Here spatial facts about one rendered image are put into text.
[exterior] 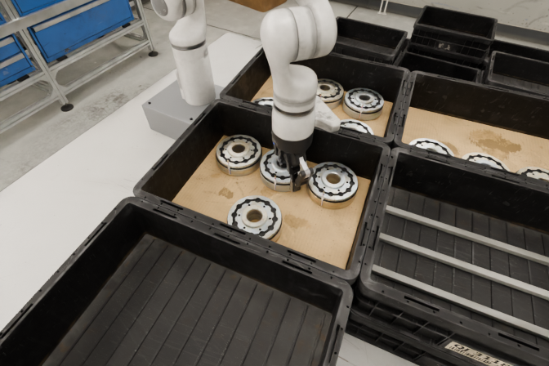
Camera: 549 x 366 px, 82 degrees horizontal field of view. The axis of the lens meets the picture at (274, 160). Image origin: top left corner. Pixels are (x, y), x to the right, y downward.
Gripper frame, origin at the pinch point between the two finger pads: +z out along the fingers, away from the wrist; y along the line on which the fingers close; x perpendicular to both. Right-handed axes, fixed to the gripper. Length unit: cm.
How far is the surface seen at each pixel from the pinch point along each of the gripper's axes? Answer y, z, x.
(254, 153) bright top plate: -8.7, -0.7, -4.5
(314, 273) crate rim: 22.9, -7.8, -8.0
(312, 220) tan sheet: 10.3, 2.2, -0.2
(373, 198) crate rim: 15.9, -7.8, 7.5
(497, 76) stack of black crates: -40, 36, 137
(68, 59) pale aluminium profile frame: -188, 56, -63
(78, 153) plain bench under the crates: -45, 15, -46
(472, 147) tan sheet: 8.8, 2.2, 44.8
